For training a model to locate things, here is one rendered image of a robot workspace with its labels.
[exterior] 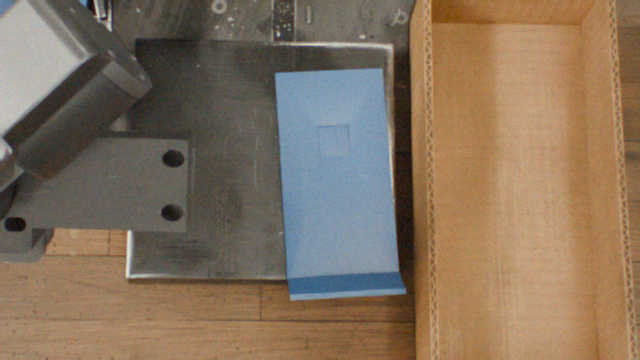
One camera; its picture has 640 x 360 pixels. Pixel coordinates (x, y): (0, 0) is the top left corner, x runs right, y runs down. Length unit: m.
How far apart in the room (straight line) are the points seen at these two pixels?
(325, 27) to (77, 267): 0.23
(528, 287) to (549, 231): 0.04
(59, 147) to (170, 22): 0.35
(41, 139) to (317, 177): 0.32
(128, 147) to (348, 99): 0.27
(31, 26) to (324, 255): 0.34
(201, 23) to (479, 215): 0.23
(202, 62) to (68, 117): 0.32
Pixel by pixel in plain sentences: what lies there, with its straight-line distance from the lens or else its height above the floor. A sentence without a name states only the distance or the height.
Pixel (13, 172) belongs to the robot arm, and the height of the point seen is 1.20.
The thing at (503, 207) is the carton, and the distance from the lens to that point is 0.83.
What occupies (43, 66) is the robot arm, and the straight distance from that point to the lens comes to 0.49.
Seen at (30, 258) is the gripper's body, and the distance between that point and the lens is 0.64.
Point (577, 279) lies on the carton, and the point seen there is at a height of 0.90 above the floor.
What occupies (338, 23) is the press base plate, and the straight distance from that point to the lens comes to 0.86.
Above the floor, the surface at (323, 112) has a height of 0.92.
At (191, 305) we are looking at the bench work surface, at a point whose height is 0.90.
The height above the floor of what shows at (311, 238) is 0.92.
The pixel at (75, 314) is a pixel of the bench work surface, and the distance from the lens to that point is 0.81.
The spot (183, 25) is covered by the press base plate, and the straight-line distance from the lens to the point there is 0.86.
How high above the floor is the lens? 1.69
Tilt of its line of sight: 75 degrees down
